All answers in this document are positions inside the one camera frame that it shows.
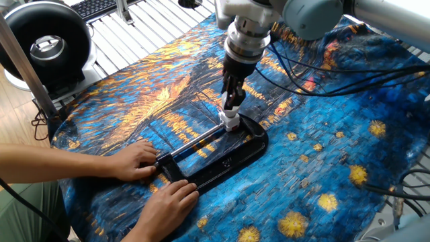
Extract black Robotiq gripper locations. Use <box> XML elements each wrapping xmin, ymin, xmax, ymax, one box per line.
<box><xmin>220</xmin><ymin>52</ymin><xmax>259</xmax><ymax>112</ymax></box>

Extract black cable tangle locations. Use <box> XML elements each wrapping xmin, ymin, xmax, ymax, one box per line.
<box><xmin>30</xmin><ymin>99</ymin><xmax>50</xmax><ymax>142</ymax></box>

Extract starry night painting tablecloth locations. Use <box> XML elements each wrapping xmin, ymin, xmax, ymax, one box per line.
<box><xmin>46</xmin><ymin>13</ymin><xmax>430</xmax><ymax>242</ymax></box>

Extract black C-clamp with silver screw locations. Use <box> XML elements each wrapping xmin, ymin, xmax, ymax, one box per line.
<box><xmin>154</xmin><ymin>114</ymin><xmax>269</xmax><ymax>196</ymax></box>

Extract aluminium upright bracket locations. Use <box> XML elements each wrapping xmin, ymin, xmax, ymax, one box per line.
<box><xmin>115</xmin><ymin>0</ymin><xmax>135</xmax><ymax>26</ymax></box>

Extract black computer keyboard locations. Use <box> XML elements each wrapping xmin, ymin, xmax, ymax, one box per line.
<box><xmin>70</xmin><ymin>0</ymin><xmax>144</xmax><ymax>22</ymax></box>

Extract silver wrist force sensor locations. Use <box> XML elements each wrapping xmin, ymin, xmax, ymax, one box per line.
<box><xmin>223</xmin><ymin>16</ymin><xmax>272</xmax><ymax>65</ymax></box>

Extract silver metal cable plug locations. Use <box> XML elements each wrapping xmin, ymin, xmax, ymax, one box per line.
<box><xmin>392</xmin><ymin>196</ymin><xmax>404</xmax><ymax>221</ymax></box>

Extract aluminium frame bar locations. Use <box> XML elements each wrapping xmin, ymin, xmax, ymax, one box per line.
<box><xmin>0</xmin><ymin>12</ymin><xmax>58</xmax><ymax>118</ymax></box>

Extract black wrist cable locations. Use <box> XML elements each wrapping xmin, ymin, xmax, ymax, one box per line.
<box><xmin>254</xmin><ymin>35</ymin><xmax>430</xmax><ymax>98</ymax></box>

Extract person's left forearm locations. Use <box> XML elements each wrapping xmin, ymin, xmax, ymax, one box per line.
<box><xmin>0</xmin><ymin>144</ymin><xmax>115</xmax><ymax>185</ymax></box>

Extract black ring-shaped fan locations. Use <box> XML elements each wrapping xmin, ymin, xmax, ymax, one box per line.
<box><xmin>0</xmin><ymin>1</ymin><xmax>98</xmax><ymax>102</ymax></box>

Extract white light bulb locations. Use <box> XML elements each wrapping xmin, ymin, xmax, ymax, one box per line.
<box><xmin>220</xmin><ymin>91</ymin><xmax>241</xmax><ymax>119</ymax></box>

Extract white lamp socket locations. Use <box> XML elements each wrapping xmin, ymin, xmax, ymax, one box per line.
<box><xmin>218</xmin><ymin>110</ymin><xmax>241</xmax><ymax>133</ymax></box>

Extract person's right hand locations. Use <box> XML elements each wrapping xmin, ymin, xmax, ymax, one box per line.
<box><xmin>135</xmin><ymin>179</ymin><xmax>200</xmax><ymax>241</ymax></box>

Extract person's left hand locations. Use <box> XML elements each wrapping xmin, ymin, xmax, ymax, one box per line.
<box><xmin>106</xmin><ymin>140</ymin><xmax>159</xmax><ymax>183</ymax></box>

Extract person's right forearm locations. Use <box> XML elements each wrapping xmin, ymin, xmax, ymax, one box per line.
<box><xmin>120</xmin><ymin>228</ymin><xmax>154</xmax><ymax>242</ymax></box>

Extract green trousers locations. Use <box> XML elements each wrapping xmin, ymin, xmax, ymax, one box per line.
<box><xmin>0</xmin><ymin>181</ymin><xmax>71</xmax><ymax>242</ymax></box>

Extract white vented wrist housing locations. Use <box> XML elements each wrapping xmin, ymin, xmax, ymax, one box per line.
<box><xmin>214</xmin><ymin>0</ymin><xmax>282</xmax><ymax>30</ymax></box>

